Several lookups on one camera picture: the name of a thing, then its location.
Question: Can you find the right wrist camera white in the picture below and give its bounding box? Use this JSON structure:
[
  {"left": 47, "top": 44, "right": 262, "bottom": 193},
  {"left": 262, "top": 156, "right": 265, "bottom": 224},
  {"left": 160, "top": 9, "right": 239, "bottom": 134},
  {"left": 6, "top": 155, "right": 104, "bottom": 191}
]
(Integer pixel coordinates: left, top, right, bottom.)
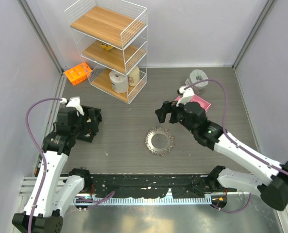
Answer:
[{"left": 176, "top": 86, "right": 195, "bottom": 107}]

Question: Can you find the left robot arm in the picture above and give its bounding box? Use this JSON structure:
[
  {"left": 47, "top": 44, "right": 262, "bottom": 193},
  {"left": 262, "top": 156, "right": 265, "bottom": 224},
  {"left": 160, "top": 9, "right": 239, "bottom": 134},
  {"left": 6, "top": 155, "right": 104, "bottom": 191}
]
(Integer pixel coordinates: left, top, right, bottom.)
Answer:
[{"left": 12, "top": 106, "right": 102, "bottom": 233}]

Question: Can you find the orange plastic crate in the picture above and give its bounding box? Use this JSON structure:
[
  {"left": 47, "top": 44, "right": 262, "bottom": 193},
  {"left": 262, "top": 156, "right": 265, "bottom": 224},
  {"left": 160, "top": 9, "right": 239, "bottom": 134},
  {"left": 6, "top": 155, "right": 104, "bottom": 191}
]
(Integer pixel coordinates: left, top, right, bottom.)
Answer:
[{"left": 64, "top": 62, "right": 92, "bottom": 86}]

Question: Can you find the cream lotion bottle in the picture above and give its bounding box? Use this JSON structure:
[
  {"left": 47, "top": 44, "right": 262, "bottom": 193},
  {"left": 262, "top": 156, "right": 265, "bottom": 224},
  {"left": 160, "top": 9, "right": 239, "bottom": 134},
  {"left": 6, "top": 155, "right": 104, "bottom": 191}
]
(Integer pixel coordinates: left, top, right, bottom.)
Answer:
[{"left": 128, "top": 66, "right": 140, "bottom": 87}]

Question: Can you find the white slotted cable duct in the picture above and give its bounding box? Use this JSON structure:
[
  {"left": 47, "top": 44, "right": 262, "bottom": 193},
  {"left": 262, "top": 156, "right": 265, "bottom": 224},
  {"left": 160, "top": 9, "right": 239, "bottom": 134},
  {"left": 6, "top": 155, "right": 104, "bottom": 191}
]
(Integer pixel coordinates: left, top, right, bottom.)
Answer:
[{"left": 73, "top": 195, "right": 212, "bottom": 206}]

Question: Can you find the pink open box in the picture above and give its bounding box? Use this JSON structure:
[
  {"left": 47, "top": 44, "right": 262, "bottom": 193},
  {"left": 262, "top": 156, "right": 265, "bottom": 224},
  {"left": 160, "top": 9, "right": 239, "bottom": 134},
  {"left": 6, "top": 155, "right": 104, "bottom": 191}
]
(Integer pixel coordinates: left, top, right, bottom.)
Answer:
[{"left": 173, "top": 94, "right": 211, "bottom": 113}]

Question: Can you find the yellow packet on shelf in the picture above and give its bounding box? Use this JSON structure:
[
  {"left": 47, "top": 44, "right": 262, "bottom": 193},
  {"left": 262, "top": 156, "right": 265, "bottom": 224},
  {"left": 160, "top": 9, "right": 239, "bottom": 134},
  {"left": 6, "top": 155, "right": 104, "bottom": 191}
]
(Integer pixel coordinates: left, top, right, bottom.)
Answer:
[{"left": 101, "top": 43, "right": 114, "bottom": 51}]

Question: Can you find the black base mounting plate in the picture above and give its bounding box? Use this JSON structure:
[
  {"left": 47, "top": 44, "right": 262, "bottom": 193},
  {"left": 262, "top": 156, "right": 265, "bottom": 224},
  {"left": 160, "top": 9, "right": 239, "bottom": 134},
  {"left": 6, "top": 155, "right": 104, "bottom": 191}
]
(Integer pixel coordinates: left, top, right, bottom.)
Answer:
[{"left": 86, "top": 174, "right": 236, "bottom": 199}]

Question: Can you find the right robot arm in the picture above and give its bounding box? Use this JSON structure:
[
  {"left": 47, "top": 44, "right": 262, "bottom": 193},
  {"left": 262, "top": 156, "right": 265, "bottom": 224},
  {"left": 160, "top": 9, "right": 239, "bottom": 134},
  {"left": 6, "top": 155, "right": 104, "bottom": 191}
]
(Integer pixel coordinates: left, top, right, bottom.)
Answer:
[{"left": 155, "top": 101, "right": 288, "bottom": 211}]

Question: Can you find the white wire shelf rack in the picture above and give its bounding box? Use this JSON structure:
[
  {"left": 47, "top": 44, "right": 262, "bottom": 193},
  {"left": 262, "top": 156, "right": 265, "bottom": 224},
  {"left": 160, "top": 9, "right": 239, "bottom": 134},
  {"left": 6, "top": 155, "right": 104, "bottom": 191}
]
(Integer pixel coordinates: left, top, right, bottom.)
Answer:
[{"left": 65, "top": 0, "right": 148, "bottom": 104}]

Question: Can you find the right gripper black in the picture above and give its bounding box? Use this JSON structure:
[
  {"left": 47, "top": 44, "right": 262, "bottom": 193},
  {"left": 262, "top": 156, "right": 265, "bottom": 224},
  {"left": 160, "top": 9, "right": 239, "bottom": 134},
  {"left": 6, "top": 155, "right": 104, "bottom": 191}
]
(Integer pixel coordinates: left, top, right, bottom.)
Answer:
[{"left": 155, "top": 97, "right": 197, "bottom": 134}]

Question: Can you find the white toilet paper roll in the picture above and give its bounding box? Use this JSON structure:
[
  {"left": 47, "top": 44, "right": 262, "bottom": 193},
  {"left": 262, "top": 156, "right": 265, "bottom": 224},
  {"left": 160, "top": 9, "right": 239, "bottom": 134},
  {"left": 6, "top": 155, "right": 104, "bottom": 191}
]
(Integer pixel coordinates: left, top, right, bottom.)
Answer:
[{"left": 109, "top": 70, "right": 129, "bottom": 94}]

